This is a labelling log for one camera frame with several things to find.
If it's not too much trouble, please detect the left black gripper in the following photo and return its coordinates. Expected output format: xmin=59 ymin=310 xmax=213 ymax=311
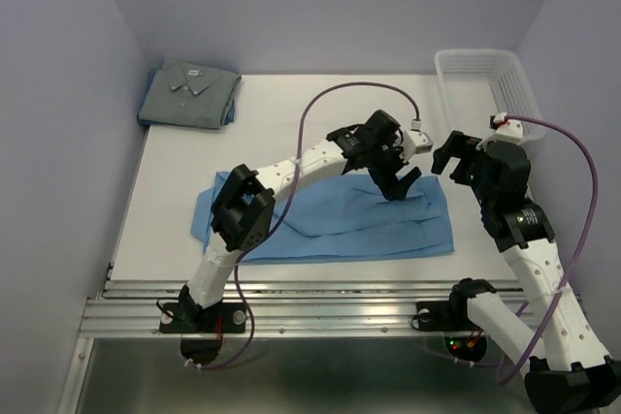
xmin=364 ymin=134 xmax=419 ymax=200

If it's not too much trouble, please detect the light blue long sleeve shirt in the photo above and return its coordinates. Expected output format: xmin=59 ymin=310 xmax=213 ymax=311
xmin=189 ymin=170 xmax=456 ymax=263

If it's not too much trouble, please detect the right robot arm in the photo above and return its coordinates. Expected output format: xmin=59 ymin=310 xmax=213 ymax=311
xmin=432 ymin=131 xmax=620 ymax=413

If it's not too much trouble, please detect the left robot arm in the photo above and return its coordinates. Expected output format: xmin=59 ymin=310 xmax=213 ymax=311
xmin=171 ymin=111 xmax=433 ymax=334

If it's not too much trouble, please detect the white plastic basket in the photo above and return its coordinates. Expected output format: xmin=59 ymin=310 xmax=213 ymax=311
xmin=434 ymin=48 xmax=541 ymax=137

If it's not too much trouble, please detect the folded grey shirt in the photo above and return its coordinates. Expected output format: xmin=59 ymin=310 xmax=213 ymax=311
xmin=138 ymin=57 xmax=243 ymax=131

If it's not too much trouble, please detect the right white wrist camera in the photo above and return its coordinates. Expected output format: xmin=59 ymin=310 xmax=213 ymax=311
xmin=476 ymin=112 xmax=524 ymax=150

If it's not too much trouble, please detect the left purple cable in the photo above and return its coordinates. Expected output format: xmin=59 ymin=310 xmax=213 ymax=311
xmin=180 ymin=81 xmax=423 ymax=370

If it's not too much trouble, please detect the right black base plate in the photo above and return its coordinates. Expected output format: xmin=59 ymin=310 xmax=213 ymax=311
xmin=410 ymin=301 xmax=477 ymax=333

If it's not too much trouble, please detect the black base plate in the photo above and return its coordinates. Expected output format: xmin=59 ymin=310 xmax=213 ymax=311
xmin=156 ymin=302 xmax=246 ymax=334
xmin=410 ymin=301 xmax=477 ymax=333

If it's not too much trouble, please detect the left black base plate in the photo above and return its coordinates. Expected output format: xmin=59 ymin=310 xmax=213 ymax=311
xmin=156 ymin=302 xmax=246 ymax=334

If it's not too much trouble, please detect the aluminium rail frame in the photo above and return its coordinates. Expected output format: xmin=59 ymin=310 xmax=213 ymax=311
xmin=56 ymin=146 xmax=603 ymax=414

